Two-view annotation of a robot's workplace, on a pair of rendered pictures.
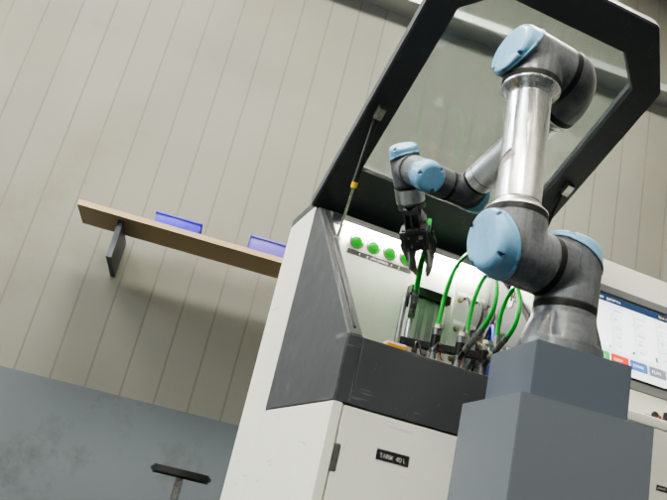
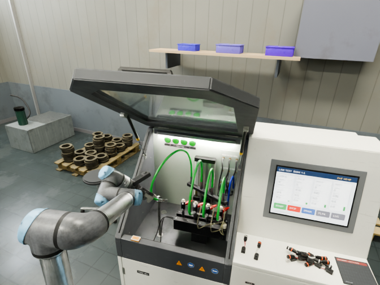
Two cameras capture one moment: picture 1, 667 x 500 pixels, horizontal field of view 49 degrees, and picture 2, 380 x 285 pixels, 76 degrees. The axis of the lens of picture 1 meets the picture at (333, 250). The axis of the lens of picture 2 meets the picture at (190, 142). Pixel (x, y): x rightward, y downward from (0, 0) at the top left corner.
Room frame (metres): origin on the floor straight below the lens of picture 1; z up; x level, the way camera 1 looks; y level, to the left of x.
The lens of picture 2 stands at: (0.97, -1.02, 2.09)
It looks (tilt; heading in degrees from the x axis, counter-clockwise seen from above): 25 degrees down; 31
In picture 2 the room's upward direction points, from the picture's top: 1 degrees clockwise
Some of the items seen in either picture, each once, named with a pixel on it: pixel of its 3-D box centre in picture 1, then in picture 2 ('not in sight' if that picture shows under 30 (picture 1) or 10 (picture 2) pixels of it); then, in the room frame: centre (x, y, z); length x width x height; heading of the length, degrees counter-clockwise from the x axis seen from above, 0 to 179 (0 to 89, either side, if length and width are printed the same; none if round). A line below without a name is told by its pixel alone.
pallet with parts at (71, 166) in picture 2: not in sight; (99, 148); (3.36, 2.23, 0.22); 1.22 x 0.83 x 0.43; 9
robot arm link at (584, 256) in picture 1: (566, 272); not in sight; (1.28, -0.43, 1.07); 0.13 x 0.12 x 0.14; 113
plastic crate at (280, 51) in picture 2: not in sight; (280, 51); (4.24, -0.28, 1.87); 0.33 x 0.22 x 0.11; 99
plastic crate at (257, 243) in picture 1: (274, 255); (229, 48); (4.14, 0.33, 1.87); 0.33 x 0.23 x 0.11; 99
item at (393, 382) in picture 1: (467, 405); (171, 257); (1.79, -0.41, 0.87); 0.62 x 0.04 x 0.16; 107
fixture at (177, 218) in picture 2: not in sight; (200, 228); (2.06, -0.45, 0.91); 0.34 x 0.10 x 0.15; 107
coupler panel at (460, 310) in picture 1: (467, 330); (228, 171); (2.34, -0.49, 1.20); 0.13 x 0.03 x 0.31; 107
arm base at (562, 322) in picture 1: (561, 333); not in sight; (1.29, -0.44, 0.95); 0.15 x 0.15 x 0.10
